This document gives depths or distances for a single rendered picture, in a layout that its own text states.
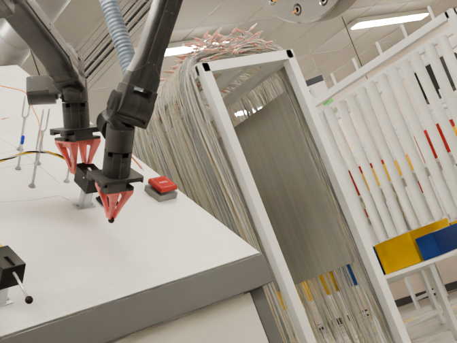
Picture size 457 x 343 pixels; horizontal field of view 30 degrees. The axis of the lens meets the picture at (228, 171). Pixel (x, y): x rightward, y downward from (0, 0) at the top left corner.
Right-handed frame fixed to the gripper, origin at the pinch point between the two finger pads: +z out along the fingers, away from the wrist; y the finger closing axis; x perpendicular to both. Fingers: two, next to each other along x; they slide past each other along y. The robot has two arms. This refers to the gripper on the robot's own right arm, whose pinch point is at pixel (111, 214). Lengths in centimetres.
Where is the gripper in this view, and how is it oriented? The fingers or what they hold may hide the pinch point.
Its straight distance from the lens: 178.8
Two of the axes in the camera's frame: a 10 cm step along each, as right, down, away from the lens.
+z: -1.5, 9.3, 3.5
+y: -7.7, 1.2, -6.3
